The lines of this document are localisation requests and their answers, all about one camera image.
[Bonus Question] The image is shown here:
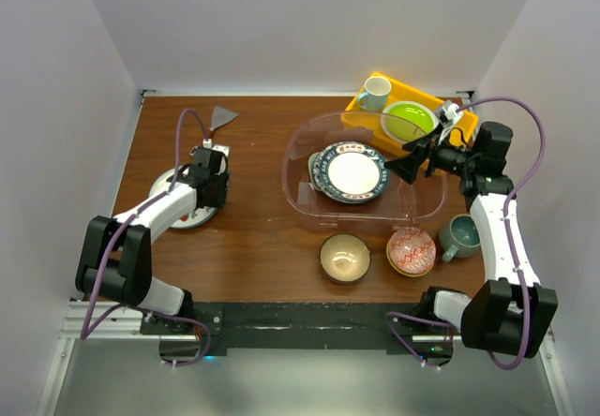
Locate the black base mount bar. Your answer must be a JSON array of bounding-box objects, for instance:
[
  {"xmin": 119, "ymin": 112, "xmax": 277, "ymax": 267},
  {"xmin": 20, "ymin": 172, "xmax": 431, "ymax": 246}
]
[{"xmin": 140, "ymin": 301, "xmax": 470, "ymax": 359}]

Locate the metal scraper wooden handle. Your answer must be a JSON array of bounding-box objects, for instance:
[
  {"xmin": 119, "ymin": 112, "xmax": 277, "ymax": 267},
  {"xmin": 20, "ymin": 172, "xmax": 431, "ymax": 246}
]
[{"xmin": 209, "ymin": 106, "xmax": 239, "ymax": 137}]

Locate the teal ceramic mug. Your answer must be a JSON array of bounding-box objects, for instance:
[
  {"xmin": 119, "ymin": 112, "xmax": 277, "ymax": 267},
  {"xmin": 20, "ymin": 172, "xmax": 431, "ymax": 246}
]
[{"xmin": 438, "ymin": 214, "xmax": 481, "ymax": 262}]

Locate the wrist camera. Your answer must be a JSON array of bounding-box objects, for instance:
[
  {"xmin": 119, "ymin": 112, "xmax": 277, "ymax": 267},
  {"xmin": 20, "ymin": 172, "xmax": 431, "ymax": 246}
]
[
  {"xmin": 202, "ymin": 139, "xmax": 231, "ymax": 173},
  {"xmin": 434, "ymin": 100, "xmax": 464, "ymax": 144}
]

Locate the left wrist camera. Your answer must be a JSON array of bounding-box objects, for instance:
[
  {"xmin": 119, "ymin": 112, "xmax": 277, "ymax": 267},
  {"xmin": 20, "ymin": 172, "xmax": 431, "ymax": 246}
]
[{"xmin": 202, "ymin": 139, "xmax": 231, "ymax": 173}]

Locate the light blue mug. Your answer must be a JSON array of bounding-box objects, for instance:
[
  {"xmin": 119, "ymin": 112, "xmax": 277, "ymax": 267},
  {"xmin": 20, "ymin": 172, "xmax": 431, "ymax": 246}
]
[{"xmin": 356, "ymin": 76, "xmax": 392, "ymax": 112}]

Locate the purple cable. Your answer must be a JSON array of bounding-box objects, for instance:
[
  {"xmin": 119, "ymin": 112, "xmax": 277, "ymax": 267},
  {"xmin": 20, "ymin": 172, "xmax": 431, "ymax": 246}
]
[
  {"xmin": 79, "ymin": 108, "xmax": 212, "ymax": 341},
  {"xmin": 449, "ymin": 96, "xmax": 548, "ymax": 371}
]

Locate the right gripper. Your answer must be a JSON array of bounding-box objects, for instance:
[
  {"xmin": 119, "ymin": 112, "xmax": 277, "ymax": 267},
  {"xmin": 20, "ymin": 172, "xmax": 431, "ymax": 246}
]
[{"xmin": 384, "ymin": 122, "xmax": 478, "ymax": 185}]

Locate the cream black bowl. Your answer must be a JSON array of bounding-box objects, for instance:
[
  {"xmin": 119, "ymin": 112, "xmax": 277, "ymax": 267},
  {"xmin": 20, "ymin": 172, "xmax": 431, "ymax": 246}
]
[{"xmin": 319, "ymin": 233, "xmax": 371, "ymax": 284}]

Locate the red patterned bowl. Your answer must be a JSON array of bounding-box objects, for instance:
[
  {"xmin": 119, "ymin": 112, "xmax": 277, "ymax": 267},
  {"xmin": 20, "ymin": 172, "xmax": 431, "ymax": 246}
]
[{"xmin": 386, "ymin": 227, "xmax": 436, "ymax": 277}]

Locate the clear plastic bin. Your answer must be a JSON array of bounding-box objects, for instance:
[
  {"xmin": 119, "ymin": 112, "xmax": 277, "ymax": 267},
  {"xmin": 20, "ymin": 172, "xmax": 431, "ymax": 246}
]
[{"xmin": 282, "ymin": 111, "xmax": 448, "ymax": 233}]

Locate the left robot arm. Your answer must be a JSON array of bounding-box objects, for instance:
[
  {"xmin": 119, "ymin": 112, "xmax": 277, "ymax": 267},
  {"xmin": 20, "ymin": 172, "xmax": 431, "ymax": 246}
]
[{"xmin": 75, "ymin": 144, "xmax": 230, "ymax": 334}]

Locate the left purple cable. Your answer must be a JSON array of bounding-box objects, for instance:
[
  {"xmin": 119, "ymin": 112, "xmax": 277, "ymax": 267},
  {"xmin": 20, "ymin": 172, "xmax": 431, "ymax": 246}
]
[{"xmin": 79, "ymin": 108, "xmax": 212, "ymax": 341}]

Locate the teal rim lettered plate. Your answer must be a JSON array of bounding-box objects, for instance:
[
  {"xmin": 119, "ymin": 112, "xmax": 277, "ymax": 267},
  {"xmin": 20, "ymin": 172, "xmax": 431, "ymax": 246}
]
[{"xmin": 319, "ymin": 141, "xmax": 390, "ymax": 204}]

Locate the white flower plate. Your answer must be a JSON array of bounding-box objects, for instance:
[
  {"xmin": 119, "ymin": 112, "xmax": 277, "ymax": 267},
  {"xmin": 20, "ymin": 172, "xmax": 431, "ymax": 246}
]
[{"xmin": 148, "ymin": 169, "xmax": 218, "ymax": 230}]

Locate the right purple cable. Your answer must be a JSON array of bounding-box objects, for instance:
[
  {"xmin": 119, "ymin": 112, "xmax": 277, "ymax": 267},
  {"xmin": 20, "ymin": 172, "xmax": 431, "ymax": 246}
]
[{"xmin": 449, "ymin": 96, "xmax": 548, "ymax": 371}]

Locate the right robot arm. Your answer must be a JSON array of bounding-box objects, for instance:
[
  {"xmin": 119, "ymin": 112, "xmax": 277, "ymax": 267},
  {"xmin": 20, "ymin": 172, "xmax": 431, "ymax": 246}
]
[{"xmin": 385, "ymin": 122, "xmax": 558, "ymax": 368}]

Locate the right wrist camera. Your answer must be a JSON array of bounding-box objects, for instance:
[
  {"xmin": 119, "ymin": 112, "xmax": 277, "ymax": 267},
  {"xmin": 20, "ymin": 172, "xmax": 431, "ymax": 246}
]
[{"xmin": 434, "ymin": 100, "xmax": 464, "ymax": 144}]

